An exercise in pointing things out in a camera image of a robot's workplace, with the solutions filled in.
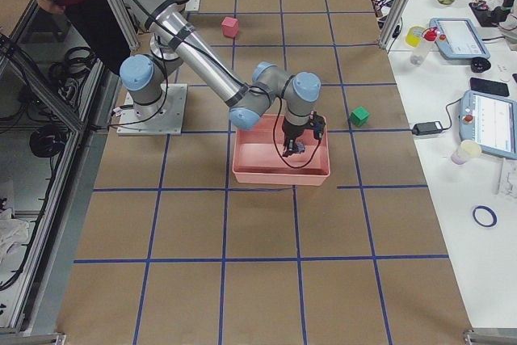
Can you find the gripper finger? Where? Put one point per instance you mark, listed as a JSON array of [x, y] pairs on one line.
[[295, 147], [287, 147]]

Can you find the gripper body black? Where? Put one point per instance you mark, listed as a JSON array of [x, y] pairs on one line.
[[292, 132]]

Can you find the yellow push button switch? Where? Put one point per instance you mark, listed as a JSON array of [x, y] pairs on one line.
[[301, 147]]

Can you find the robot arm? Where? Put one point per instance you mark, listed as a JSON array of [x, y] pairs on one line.
[[172, 34]]

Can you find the pink plastic bin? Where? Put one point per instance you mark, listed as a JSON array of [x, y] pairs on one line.
[[257, 156]]

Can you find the green foam cube near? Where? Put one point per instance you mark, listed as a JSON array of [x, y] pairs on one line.
[[359, 116]]

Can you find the pink foam cube middle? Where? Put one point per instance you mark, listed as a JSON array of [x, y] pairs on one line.
[[230, 27]]

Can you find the black power adapter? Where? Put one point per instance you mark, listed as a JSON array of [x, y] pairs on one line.
[[427, 128]]

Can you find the red cap squeeze bottle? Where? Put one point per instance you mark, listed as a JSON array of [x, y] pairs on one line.
[[426, 43]]

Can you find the yellow tape roll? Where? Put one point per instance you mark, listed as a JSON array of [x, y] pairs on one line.
[[414, 36]]

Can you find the paper cup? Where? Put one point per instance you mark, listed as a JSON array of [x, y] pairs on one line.
[[466, 151]]

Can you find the teach pendant far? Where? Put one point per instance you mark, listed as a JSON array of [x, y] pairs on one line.
[[461, 40]]

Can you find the teach pendant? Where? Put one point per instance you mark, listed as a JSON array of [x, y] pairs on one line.
[[461, 40], [490, 121]]

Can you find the black smartphone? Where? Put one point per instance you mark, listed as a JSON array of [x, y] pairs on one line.
[[489, 87]]

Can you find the teach pendant near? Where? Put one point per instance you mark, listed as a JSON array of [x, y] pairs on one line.
[[490, 121]]

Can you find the person in red shirt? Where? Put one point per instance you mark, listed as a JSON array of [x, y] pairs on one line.
[[97, 25]]

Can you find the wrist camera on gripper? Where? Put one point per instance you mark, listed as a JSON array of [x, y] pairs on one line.
[[318, 124]]

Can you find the aluminium frame post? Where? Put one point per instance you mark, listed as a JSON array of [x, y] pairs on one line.
[[400, 1]]

